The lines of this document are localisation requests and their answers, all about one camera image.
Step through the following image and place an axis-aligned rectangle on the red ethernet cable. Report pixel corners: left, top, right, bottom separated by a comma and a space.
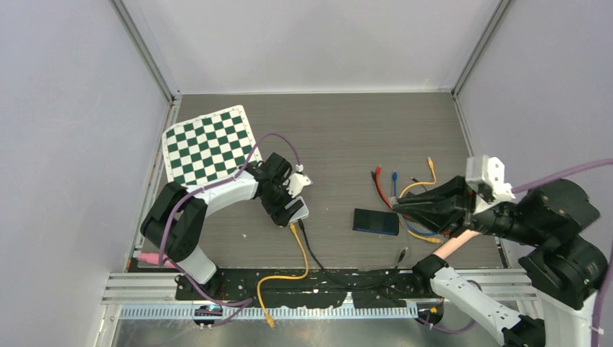
374, 166, 398, 209

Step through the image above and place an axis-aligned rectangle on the slotted cable duct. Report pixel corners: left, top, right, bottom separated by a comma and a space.
119, 303, 418, 320

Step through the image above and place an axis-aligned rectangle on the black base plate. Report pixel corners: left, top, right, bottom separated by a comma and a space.
200, 268, 444, 310

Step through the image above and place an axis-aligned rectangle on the white router box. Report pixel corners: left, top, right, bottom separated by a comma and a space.
285, 197, 309, 223

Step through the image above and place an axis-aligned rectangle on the black ethernet cable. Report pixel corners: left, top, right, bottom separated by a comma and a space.
371, 170, 432, 197

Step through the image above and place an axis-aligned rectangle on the pink cylinder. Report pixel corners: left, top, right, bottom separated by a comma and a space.
137, 252, 175, 268

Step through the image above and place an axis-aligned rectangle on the green white chessboard mat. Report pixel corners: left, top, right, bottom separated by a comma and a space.
161, 105, 256, 186

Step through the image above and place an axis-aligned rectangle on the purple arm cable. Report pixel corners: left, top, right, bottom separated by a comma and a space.
416, 158, 613, 347
157, 133, 304, 328

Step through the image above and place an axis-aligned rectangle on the yellow cable to router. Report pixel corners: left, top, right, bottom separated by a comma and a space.
256, 222, 310, 329

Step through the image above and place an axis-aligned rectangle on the black network switch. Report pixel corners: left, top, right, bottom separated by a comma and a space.
353, 208, 400, 236

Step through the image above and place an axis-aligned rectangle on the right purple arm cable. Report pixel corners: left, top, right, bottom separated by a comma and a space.
416, 158, 613, 347

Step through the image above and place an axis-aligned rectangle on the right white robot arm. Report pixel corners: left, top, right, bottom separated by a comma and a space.
392, 155, 612, 346

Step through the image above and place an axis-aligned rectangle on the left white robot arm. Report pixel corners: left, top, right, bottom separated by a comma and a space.
140, 153, 313, 299

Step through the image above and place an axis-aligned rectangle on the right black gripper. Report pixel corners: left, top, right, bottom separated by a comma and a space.
390, 168, 544, 240

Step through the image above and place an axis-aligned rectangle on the blue ethernet cable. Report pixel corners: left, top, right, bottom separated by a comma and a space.
391, 171, 439, 238

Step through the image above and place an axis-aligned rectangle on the beige cylinder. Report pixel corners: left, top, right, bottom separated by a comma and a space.
432, 230, 480, 260

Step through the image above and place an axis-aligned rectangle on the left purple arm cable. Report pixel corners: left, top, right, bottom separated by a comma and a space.
157, 133, 304, 328

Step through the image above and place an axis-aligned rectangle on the black cable to router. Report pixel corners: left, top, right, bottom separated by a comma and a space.
296, 219, 409, 291

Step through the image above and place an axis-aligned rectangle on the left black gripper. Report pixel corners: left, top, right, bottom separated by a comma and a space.
260, 178, 302, 226

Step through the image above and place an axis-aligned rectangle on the yellow ethernet cable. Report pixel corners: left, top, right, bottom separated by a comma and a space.
397, 156, 442, 245

